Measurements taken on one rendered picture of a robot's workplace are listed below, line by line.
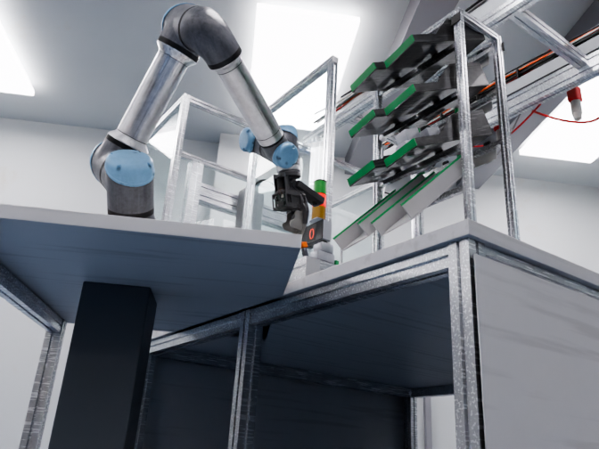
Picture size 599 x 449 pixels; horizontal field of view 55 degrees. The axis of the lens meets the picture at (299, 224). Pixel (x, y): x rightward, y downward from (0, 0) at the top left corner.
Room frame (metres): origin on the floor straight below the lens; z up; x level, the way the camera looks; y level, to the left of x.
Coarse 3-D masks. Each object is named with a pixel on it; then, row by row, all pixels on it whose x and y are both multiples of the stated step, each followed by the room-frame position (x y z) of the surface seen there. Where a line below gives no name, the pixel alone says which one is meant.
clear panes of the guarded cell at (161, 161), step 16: (176, 112) 2.30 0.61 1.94; (160, 128) 2.45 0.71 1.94; (160, 144) 2.42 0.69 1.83; (160, 160) 2.39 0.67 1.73; (160, 176) 2.36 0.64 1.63; (208, 176) 2.86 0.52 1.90; (224, 176) 2.92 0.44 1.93; (160, 192) 2.33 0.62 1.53; (176, 192) 2.77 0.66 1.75; (368, 192) 3.01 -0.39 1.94; (160, 208) 2.30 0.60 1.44; (176, 208) 2.78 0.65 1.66; (208, 208) 2.88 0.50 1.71; (336, 208) 3.25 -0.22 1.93; (352, 208) 3.12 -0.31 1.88; (368, 208) 3.01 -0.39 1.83; (208, 224) 2.89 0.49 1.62; (224, 224) 2.94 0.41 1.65; (336, 224) 3.24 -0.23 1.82; (368, 240) 3.00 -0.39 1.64; (336, 256) 3.24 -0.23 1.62; (352, 256) 3.11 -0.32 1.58
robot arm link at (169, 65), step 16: (176, 16) 1.16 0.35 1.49; (176, 32) 1.17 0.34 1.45; (160, 48) 1.22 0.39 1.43; (176, 48) 1.20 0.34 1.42; (160, 64) 1.23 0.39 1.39; (176, 64) 1.24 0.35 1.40; (192, 64) 1.26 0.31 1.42; (144, 80) 1.26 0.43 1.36; (160, 80) 1.25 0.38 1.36; (176, 80) 1.27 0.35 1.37; (144, 96) 1.27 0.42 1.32; (160, 96) 1.28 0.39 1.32; (128, 112) 1.30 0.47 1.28; (144, 112) 1.29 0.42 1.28; (160, 112) 1.32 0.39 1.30; (128, 128) 1.31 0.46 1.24; (144, 128) 1.32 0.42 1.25; (112, 144) 1.32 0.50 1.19; (128, 144) 1.32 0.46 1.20; (144, 144) 1.36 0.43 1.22; (96, 160) 1.35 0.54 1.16; (96, 176) 1.37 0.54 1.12
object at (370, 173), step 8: (376, 160) 1.35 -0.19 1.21; (368, 168) 1.36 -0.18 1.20; (376, 168) 1.35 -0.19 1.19; (384, 168) 1.38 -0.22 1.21; (392, 168) 1.40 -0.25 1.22; (400, 168) 1.43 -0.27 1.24; (424, 168) 1.52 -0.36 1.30; (352, 176) 1.43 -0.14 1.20; (360, 176) 1.40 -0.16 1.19; (368, 176) 1.41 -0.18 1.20; (376, 176) 1.44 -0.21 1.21; (384, 176) 1.47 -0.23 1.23; (352, 184) 1.45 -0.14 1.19; (360, 184) 1.47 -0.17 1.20
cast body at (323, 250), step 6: (318, 246) 1.65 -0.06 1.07; (324, 246) 1.64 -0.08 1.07; (330, 246) 1.65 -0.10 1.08; (312, 252) 1.65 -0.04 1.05; (318, 252) 1.63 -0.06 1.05; (324, 252) 1.64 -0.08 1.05; (330, 252) 1.65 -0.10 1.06; (318, 258) 1.63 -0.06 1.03; (324, 258) 1.64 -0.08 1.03; (330, 258) 1.65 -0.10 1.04
